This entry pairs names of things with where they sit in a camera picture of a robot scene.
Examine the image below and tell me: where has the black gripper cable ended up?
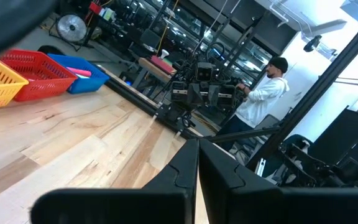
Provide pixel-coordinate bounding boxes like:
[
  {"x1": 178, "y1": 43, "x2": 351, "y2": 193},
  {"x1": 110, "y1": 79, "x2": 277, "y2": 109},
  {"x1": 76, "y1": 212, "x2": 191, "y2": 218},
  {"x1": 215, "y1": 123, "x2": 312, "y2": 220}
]
[
  {"x1": 0, "y1": 0, "x2": 58, "y2": 65},
  {"x1": 205, "y1": 42, "x2": 226, "y2": 63}
]

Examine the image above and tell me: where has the black security camera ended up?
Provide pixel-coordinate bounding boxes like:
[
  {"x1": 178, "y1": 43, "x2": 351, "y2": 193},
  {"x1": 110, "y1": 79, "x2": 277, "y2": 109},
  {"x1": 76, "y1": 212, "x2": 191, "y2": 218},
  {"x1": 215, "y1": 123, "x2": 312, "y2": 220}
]
[{"x1": 302, "y1": 34, "x2": 323, "y2": 54}]

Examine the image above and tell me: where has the white metal rail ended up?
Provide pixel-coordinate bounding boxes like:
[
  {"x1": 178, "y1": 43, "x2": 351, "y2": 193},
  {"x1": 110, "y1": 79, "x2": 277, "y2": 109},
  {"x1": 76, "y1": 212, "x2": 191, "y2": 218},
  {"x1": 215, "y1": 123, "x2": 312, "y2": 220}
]
[{"x1": 254, "y1": 157, "x2": 267, "y2": 177}]

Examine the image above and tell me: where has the wooden background table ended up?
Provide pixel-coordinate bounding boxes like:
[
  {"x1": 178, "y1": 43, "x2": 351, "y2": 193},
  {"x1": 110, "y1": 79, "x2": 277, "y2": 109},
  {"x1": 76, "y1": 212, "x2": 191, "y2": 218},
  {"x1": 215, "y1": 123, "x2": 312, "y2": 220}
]
[{"x1": 131, "y1": 57, "x2": 177, "y2": 91}]

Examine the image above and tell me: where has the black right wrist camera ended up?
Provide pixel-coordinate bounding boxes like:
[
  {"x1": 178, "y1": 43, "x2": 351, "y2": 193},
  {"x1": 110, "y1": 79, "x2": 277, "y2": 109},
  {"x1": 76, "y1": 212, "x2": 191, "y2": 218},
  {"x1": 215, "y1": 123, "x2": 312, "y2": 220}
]
[{"x1": 195, "y1": 62, "x2": 214, "y2": 83}]

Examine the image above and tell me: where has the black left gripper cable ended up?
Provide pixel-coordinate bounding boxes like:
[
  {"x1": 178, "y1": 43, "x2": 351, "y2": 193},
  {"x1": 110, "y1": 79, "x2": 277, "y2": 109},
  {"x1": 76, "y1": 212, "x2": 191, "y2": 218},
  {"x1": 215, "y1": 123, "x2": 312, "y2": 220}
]
[{"x1": 0, "y1": 0, "x2": 58, "y2": 65}]

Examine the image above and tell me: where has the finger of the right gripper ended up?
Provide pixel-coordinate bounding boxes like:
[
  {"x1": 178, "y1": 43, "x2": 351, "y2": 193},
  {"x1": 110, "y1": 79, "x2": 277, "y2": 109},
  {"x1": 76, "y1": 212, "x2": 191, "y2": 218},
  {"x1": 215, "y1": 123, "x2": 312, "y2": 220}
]
[
  {"x1": 208, "y1": 84, "x2": 222, "y2": 107},
  {"x1": 187, "y1": 83, "x2": 204, "y2": 105}
]

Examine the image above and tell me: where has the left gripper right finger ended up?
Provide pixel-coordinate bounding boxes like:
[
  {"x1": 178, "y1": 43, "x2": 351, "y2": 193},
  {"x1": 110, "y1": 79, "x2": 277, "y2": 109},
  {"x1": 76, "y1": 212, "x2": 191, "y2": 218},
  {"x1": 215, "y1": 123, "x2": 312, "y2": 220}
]
[{"x1": 198, "y1": 139, "x2": 281, "y2": 224}]

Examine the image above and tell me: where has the black frame brace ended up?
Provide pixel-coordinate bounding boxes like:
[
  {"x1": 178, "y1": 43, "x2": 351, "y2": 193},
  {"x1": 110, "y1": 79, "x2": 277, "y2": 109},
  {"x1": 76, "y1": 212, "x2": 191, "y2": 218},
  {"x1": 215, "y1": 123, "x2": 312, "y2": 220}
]
[{"x1": 203, "y1": 126, "x2": 282, "y2": 144}]

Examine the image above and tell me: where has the black frame post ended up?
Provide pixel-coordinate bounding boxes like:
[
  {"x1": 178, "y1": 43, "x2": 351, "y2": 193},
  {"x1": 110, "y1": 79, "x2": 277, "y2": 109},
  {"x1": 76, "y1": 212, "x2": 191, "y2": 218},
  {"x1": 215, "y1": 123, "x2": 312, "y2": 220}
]
[{"x1": 246, "y1": 11, "x2": 358, "y2": 172}]

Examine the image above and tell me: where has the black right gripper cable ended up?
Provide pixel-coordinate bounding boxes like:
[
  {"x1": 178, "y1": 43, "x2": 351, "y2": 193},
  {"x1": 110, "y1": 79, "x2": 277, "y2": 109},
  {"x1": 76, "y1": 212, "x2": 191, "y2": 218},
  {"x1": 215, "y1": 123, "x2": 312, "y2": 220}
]
[{"x1": 205, "y1": 42, "x2": 226, "y2": 63}]

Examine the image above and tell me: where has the red plastic basket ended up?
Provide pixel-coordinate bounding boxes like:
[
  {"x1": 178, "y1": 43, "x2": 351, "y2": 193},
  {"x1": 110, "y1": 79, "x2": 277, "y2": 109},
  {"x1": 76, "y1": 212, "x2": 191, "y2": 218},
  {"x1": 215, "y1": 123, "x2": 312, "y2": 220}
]
[{"x1": 0, "y1": 49, "x2": 78, "y2": 102}]

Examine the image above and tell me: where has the flat red box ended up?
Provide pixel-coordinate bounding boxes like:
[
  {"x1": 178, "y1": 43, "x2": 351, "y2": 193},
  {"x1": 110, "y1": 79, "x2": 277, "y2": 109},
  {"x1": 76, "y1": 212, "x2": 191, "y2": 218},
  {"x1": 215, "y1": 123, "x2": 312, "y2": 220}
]
[{"x1": 150, "y1": 55, "x2": 176, "y2": 75}]

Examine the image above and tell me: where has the blue plastic basket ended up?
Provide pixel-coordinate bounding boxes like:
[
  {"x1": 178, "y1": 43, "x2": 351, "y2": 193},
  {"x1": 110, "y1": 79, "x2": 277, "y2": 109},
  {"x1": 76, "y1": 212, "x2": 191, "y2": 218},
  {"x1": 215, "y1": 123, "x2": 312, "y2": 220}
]
[{"x1": 47, "y1": 53, "x2": 111, "y2": 95}]

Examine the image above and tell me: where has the round metal floor fan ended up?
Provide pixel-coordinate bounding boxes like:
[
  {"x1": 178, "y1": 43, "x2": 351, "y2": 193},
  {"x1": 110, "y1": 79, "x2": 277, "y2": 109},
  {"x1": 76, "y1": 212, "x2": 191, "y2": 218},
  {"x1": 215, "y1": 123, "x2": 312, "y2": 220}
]
[{"x1": 48, "y1": 12, "x2": 89, "y2": 52}]

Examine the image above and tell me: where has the person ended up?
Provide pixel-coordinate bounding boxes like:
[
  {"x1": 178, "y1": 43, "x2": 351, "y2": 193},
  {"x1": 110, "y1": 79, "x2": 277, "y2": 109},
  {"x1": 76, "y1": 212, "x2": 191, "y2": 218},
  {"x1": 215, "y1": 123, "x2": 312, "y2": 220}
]
[{"x1": 218, "y1": 56, "x2": 291, "y2": 152}]

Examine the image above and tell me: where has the pink highlighter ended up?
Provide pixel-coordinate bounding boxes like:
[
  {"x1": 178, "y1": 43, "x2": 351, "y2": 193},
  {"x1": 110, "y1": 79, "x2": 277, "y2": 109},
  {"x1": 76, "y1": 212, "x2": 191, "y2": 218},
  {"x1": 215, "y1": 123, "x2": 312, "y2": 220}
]
[{"x1": 65, "y1": 66, "x2": 93, "y2": 78}]

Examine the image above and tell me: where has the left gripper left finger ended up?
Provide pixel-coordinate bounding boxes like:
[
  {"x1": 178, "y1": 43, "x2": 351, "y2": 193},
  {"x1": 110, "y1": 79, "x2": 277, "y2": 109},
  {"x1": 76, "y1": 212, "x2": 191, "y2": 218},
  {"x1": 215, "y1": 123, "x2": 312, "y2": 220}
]
[{"x1": 141, "y1": 139, "x2": 199, "y2": 224}]

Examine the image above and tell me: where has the large black panel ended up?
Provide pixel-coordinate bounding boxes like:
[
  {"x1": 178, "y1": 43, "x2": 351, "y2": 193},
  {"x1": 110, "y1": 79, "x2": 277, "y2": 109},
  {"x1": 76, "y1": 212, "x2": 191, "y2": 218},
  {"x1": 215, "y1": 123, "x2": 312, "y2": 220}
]
[{"x1": 308, "y1": 93, "x2": 358, "y2": 177}]

